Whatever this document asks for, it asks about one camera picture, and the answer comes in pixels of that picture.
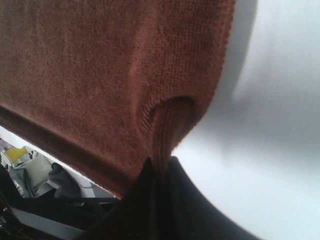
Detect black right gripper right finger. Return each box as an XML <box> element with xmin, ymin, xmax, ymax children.
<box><xmin>164</xmin><ymin>156</ymin><xmax>258</xmax><ymax>240</ymax></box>

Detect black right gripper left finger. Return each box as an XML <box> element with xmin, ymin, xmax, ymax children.
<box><xmin>84</xmin><ymin>159</ymin><xmax>165</xmax><ymax>240</ymax></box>

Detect brown towel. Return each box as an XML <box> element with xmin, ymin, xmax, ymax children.
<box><xmin>0</xmin><ymin>0</ymin><xmax>236</xmax><ymax>197</ymax></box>

